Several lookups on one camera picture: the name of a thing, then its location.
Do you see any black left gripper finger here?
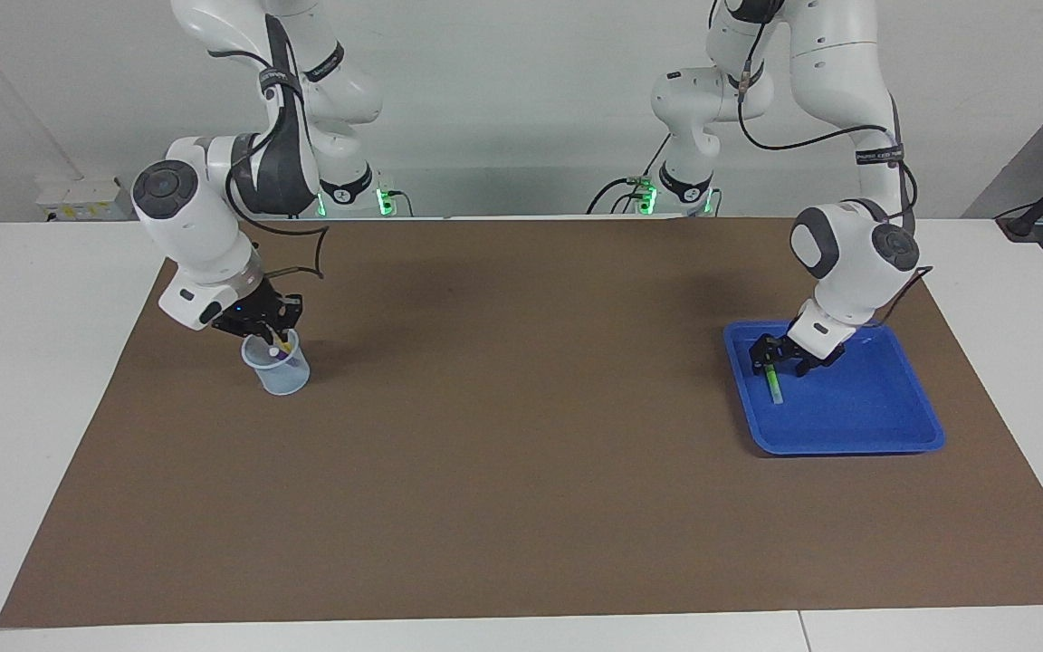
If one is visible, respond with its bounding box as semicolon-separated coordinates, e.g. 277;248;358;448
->
793;344;847;379
751;333;787;372

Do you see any blue plastic tray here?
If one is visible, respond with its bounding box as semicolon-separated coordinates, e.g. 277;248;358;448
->
722;319;946;455

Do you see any translucent mesh pen cup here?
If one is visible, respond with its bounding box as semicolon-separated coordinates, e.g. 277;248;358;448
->
241;328;311;397

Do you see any brown table mat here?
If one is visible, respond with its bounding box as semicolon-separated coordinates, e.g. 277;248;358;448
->
0;216;1043;628

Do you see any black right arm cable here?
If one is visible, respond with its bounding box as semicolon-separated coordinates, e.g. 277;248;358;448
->
225;14;330;282

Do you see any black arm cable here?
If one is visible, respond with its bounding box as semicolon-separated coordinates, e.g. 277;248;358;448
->
225;14;330;282
737;0;934;327

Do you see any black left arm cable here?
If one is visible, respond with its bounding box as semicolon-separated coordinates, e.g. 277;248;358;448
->
737;0;934;327

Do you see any white wall socket box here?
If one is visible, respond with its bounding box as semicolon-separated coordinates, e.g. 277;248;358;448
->
37;177;138;221

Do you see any black left base cable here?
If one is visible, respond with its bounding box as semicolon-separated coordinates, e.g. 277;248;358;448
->
587;136;676;216

